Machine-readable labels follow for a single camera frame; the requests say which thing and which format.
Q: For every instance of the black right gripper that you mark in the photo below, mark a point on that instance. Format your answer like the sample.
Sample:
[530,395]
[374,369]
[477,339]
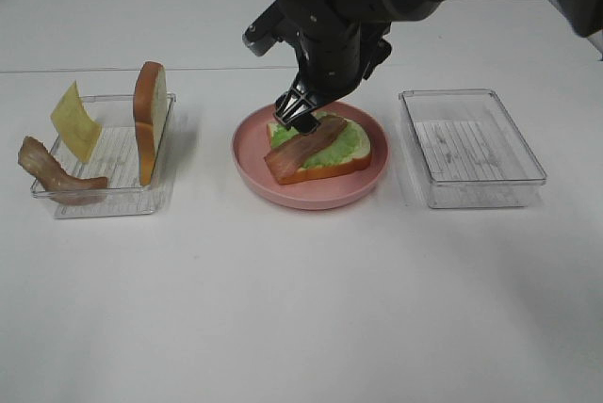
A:
[337,45]

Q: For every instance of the bacon strip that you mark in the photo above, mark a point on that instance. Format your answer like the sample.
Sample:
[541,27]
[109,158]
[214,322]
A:
[290,151]
[35,159]

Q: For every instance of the green lettuce leaf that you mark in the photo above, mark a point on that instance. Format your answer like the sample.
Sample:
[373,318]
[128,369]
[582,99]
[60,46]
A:
[351,143]

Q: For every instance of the white bread slice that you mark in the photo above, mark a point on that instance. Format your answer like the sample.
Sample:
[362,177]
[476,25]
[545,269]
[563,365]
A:
[150,109]
[352,166]

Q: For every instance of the pink round plate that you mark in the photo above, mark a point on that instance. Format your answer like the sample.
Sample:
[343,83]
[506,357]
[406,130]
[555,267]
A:
[250,144]

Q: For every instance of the right clear plastic container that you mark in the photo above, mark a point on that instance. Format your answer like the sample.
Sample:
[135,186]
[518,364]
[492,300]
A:
[467,151]

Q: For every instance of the clear plastic container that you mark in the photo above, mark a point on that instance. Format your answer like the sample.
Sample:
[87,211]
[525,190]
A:
[467,151]
[116,157]

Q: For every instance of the left clear plastic container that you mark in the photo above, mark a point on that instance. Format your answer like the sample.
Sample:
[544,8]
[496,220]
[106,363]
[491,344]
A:
[116,157]

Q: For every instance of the yellow cheese slice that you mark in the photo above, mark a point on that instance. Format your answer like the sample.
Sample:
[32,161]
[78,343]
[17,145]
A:
[77,130]

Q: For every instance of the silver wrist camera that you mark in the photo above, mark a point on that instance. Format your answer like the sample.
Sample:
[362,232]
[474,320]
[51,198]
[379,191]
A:
[264,31]

